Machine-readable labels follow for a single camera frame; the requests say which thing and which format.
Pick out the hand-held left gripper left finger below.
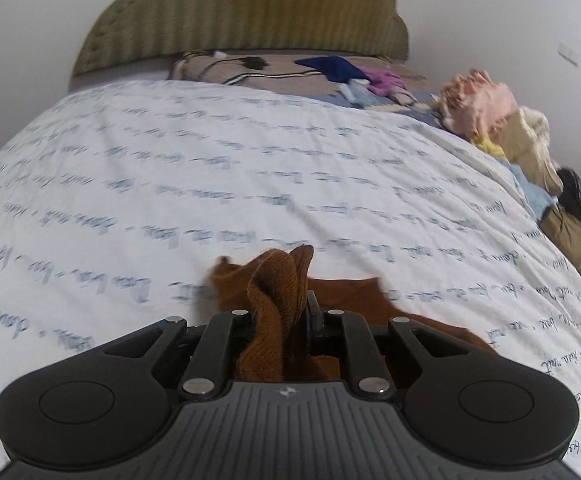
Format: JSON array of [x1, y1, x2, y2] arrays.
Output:
[[103, 309, 254, 402]]

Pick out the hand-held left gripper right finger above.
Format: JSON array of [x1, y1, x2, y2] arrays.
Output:
[[307, 291, 454, 402]]

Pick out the brown knit garment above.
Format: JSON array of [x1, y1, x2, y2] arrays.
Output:
[[208, 245, 497, 386]]

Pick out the white printed bedsheet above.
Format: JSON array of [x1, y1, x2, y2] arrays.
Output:
[[0, 79, 581, 480]]

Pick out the pale blue small cloth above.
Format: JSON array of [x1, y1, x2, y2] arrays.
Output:
[[338, 79, 374, 108]]

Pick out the yellow cloth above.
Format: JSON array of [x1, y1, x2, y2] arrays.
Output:
[[471, 135, 510, 162]]

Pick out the purple cloth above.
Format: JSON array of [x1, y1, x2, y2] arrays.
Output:
[[359, 65, 416, 102]]

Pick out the dark blue cloth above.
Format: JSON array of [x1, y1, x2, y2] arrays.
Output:
[[295, 55, 372, 85]]

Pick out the light blue cloth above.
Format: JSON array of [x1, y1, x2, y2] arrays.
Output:
[[509, 161, 557, 221]]

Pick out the beige patterned pillow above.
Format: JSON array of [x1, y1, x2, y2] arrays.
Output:
[[168, 50, 449, 117]]

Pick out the tan khaki garment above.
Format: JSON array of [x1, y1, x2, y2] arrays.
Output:
[[541, 207, 581, 306]]

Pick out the cream cloth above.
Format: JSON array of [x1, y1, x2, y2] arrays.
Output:
[[491, 107, 564, 196]]

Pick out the olive green padded headboard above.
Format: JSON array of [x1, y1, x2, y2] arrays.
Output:
[[72, 0, 410, 79]]

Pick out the black charger cable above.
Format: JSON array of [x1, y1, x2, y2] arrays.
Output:
[[181, 50, 269, 72]]

